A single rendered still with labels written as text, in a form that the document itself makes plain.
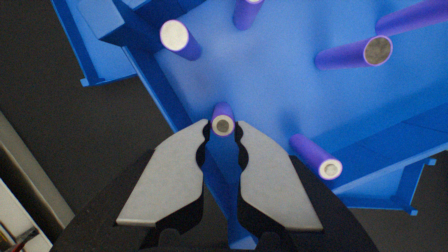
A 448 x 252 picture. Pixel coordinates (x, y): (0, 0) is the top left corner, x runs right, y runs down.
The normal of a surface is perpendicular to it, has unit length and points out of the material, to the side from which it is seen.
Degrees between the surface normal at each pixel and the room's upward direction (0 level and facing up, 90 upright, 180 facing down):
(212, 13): 0
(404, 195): 90
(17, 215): 60
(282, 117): 0
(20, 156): 90
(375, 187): 0
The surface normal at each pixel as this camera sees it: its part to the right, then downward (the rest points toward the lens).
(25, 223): 0.81, -0.17
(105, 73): 0.00, 0.25
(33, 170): 0.94, -0.34
